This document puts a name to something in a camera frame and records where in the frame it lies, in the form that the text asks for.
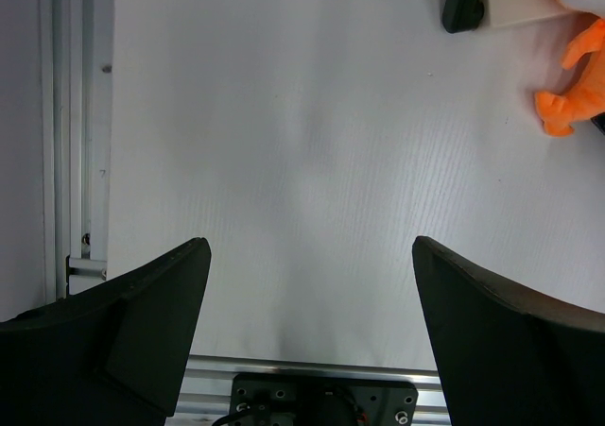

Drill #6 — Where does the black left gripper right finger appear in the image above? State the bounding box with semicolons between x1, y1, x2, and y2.
412;236;604;425

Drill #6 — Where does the orange shark plush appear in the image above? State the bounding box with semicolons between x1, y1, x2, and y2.
534;0;604;137

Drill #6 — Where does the aluminium mounting rail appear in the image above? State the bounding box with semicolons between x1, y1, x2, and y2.
167;356;451;425

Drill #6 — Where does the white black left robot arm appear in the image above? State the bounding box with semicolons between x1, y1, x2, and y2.
1;236;604;425

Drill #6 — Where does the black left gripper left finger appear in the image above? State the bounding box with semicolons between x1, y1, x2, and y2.
1;238;211;425

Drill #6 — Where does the beige black three-tier shelf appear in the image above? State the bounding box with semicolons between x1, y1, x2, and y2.
441;0;570;34

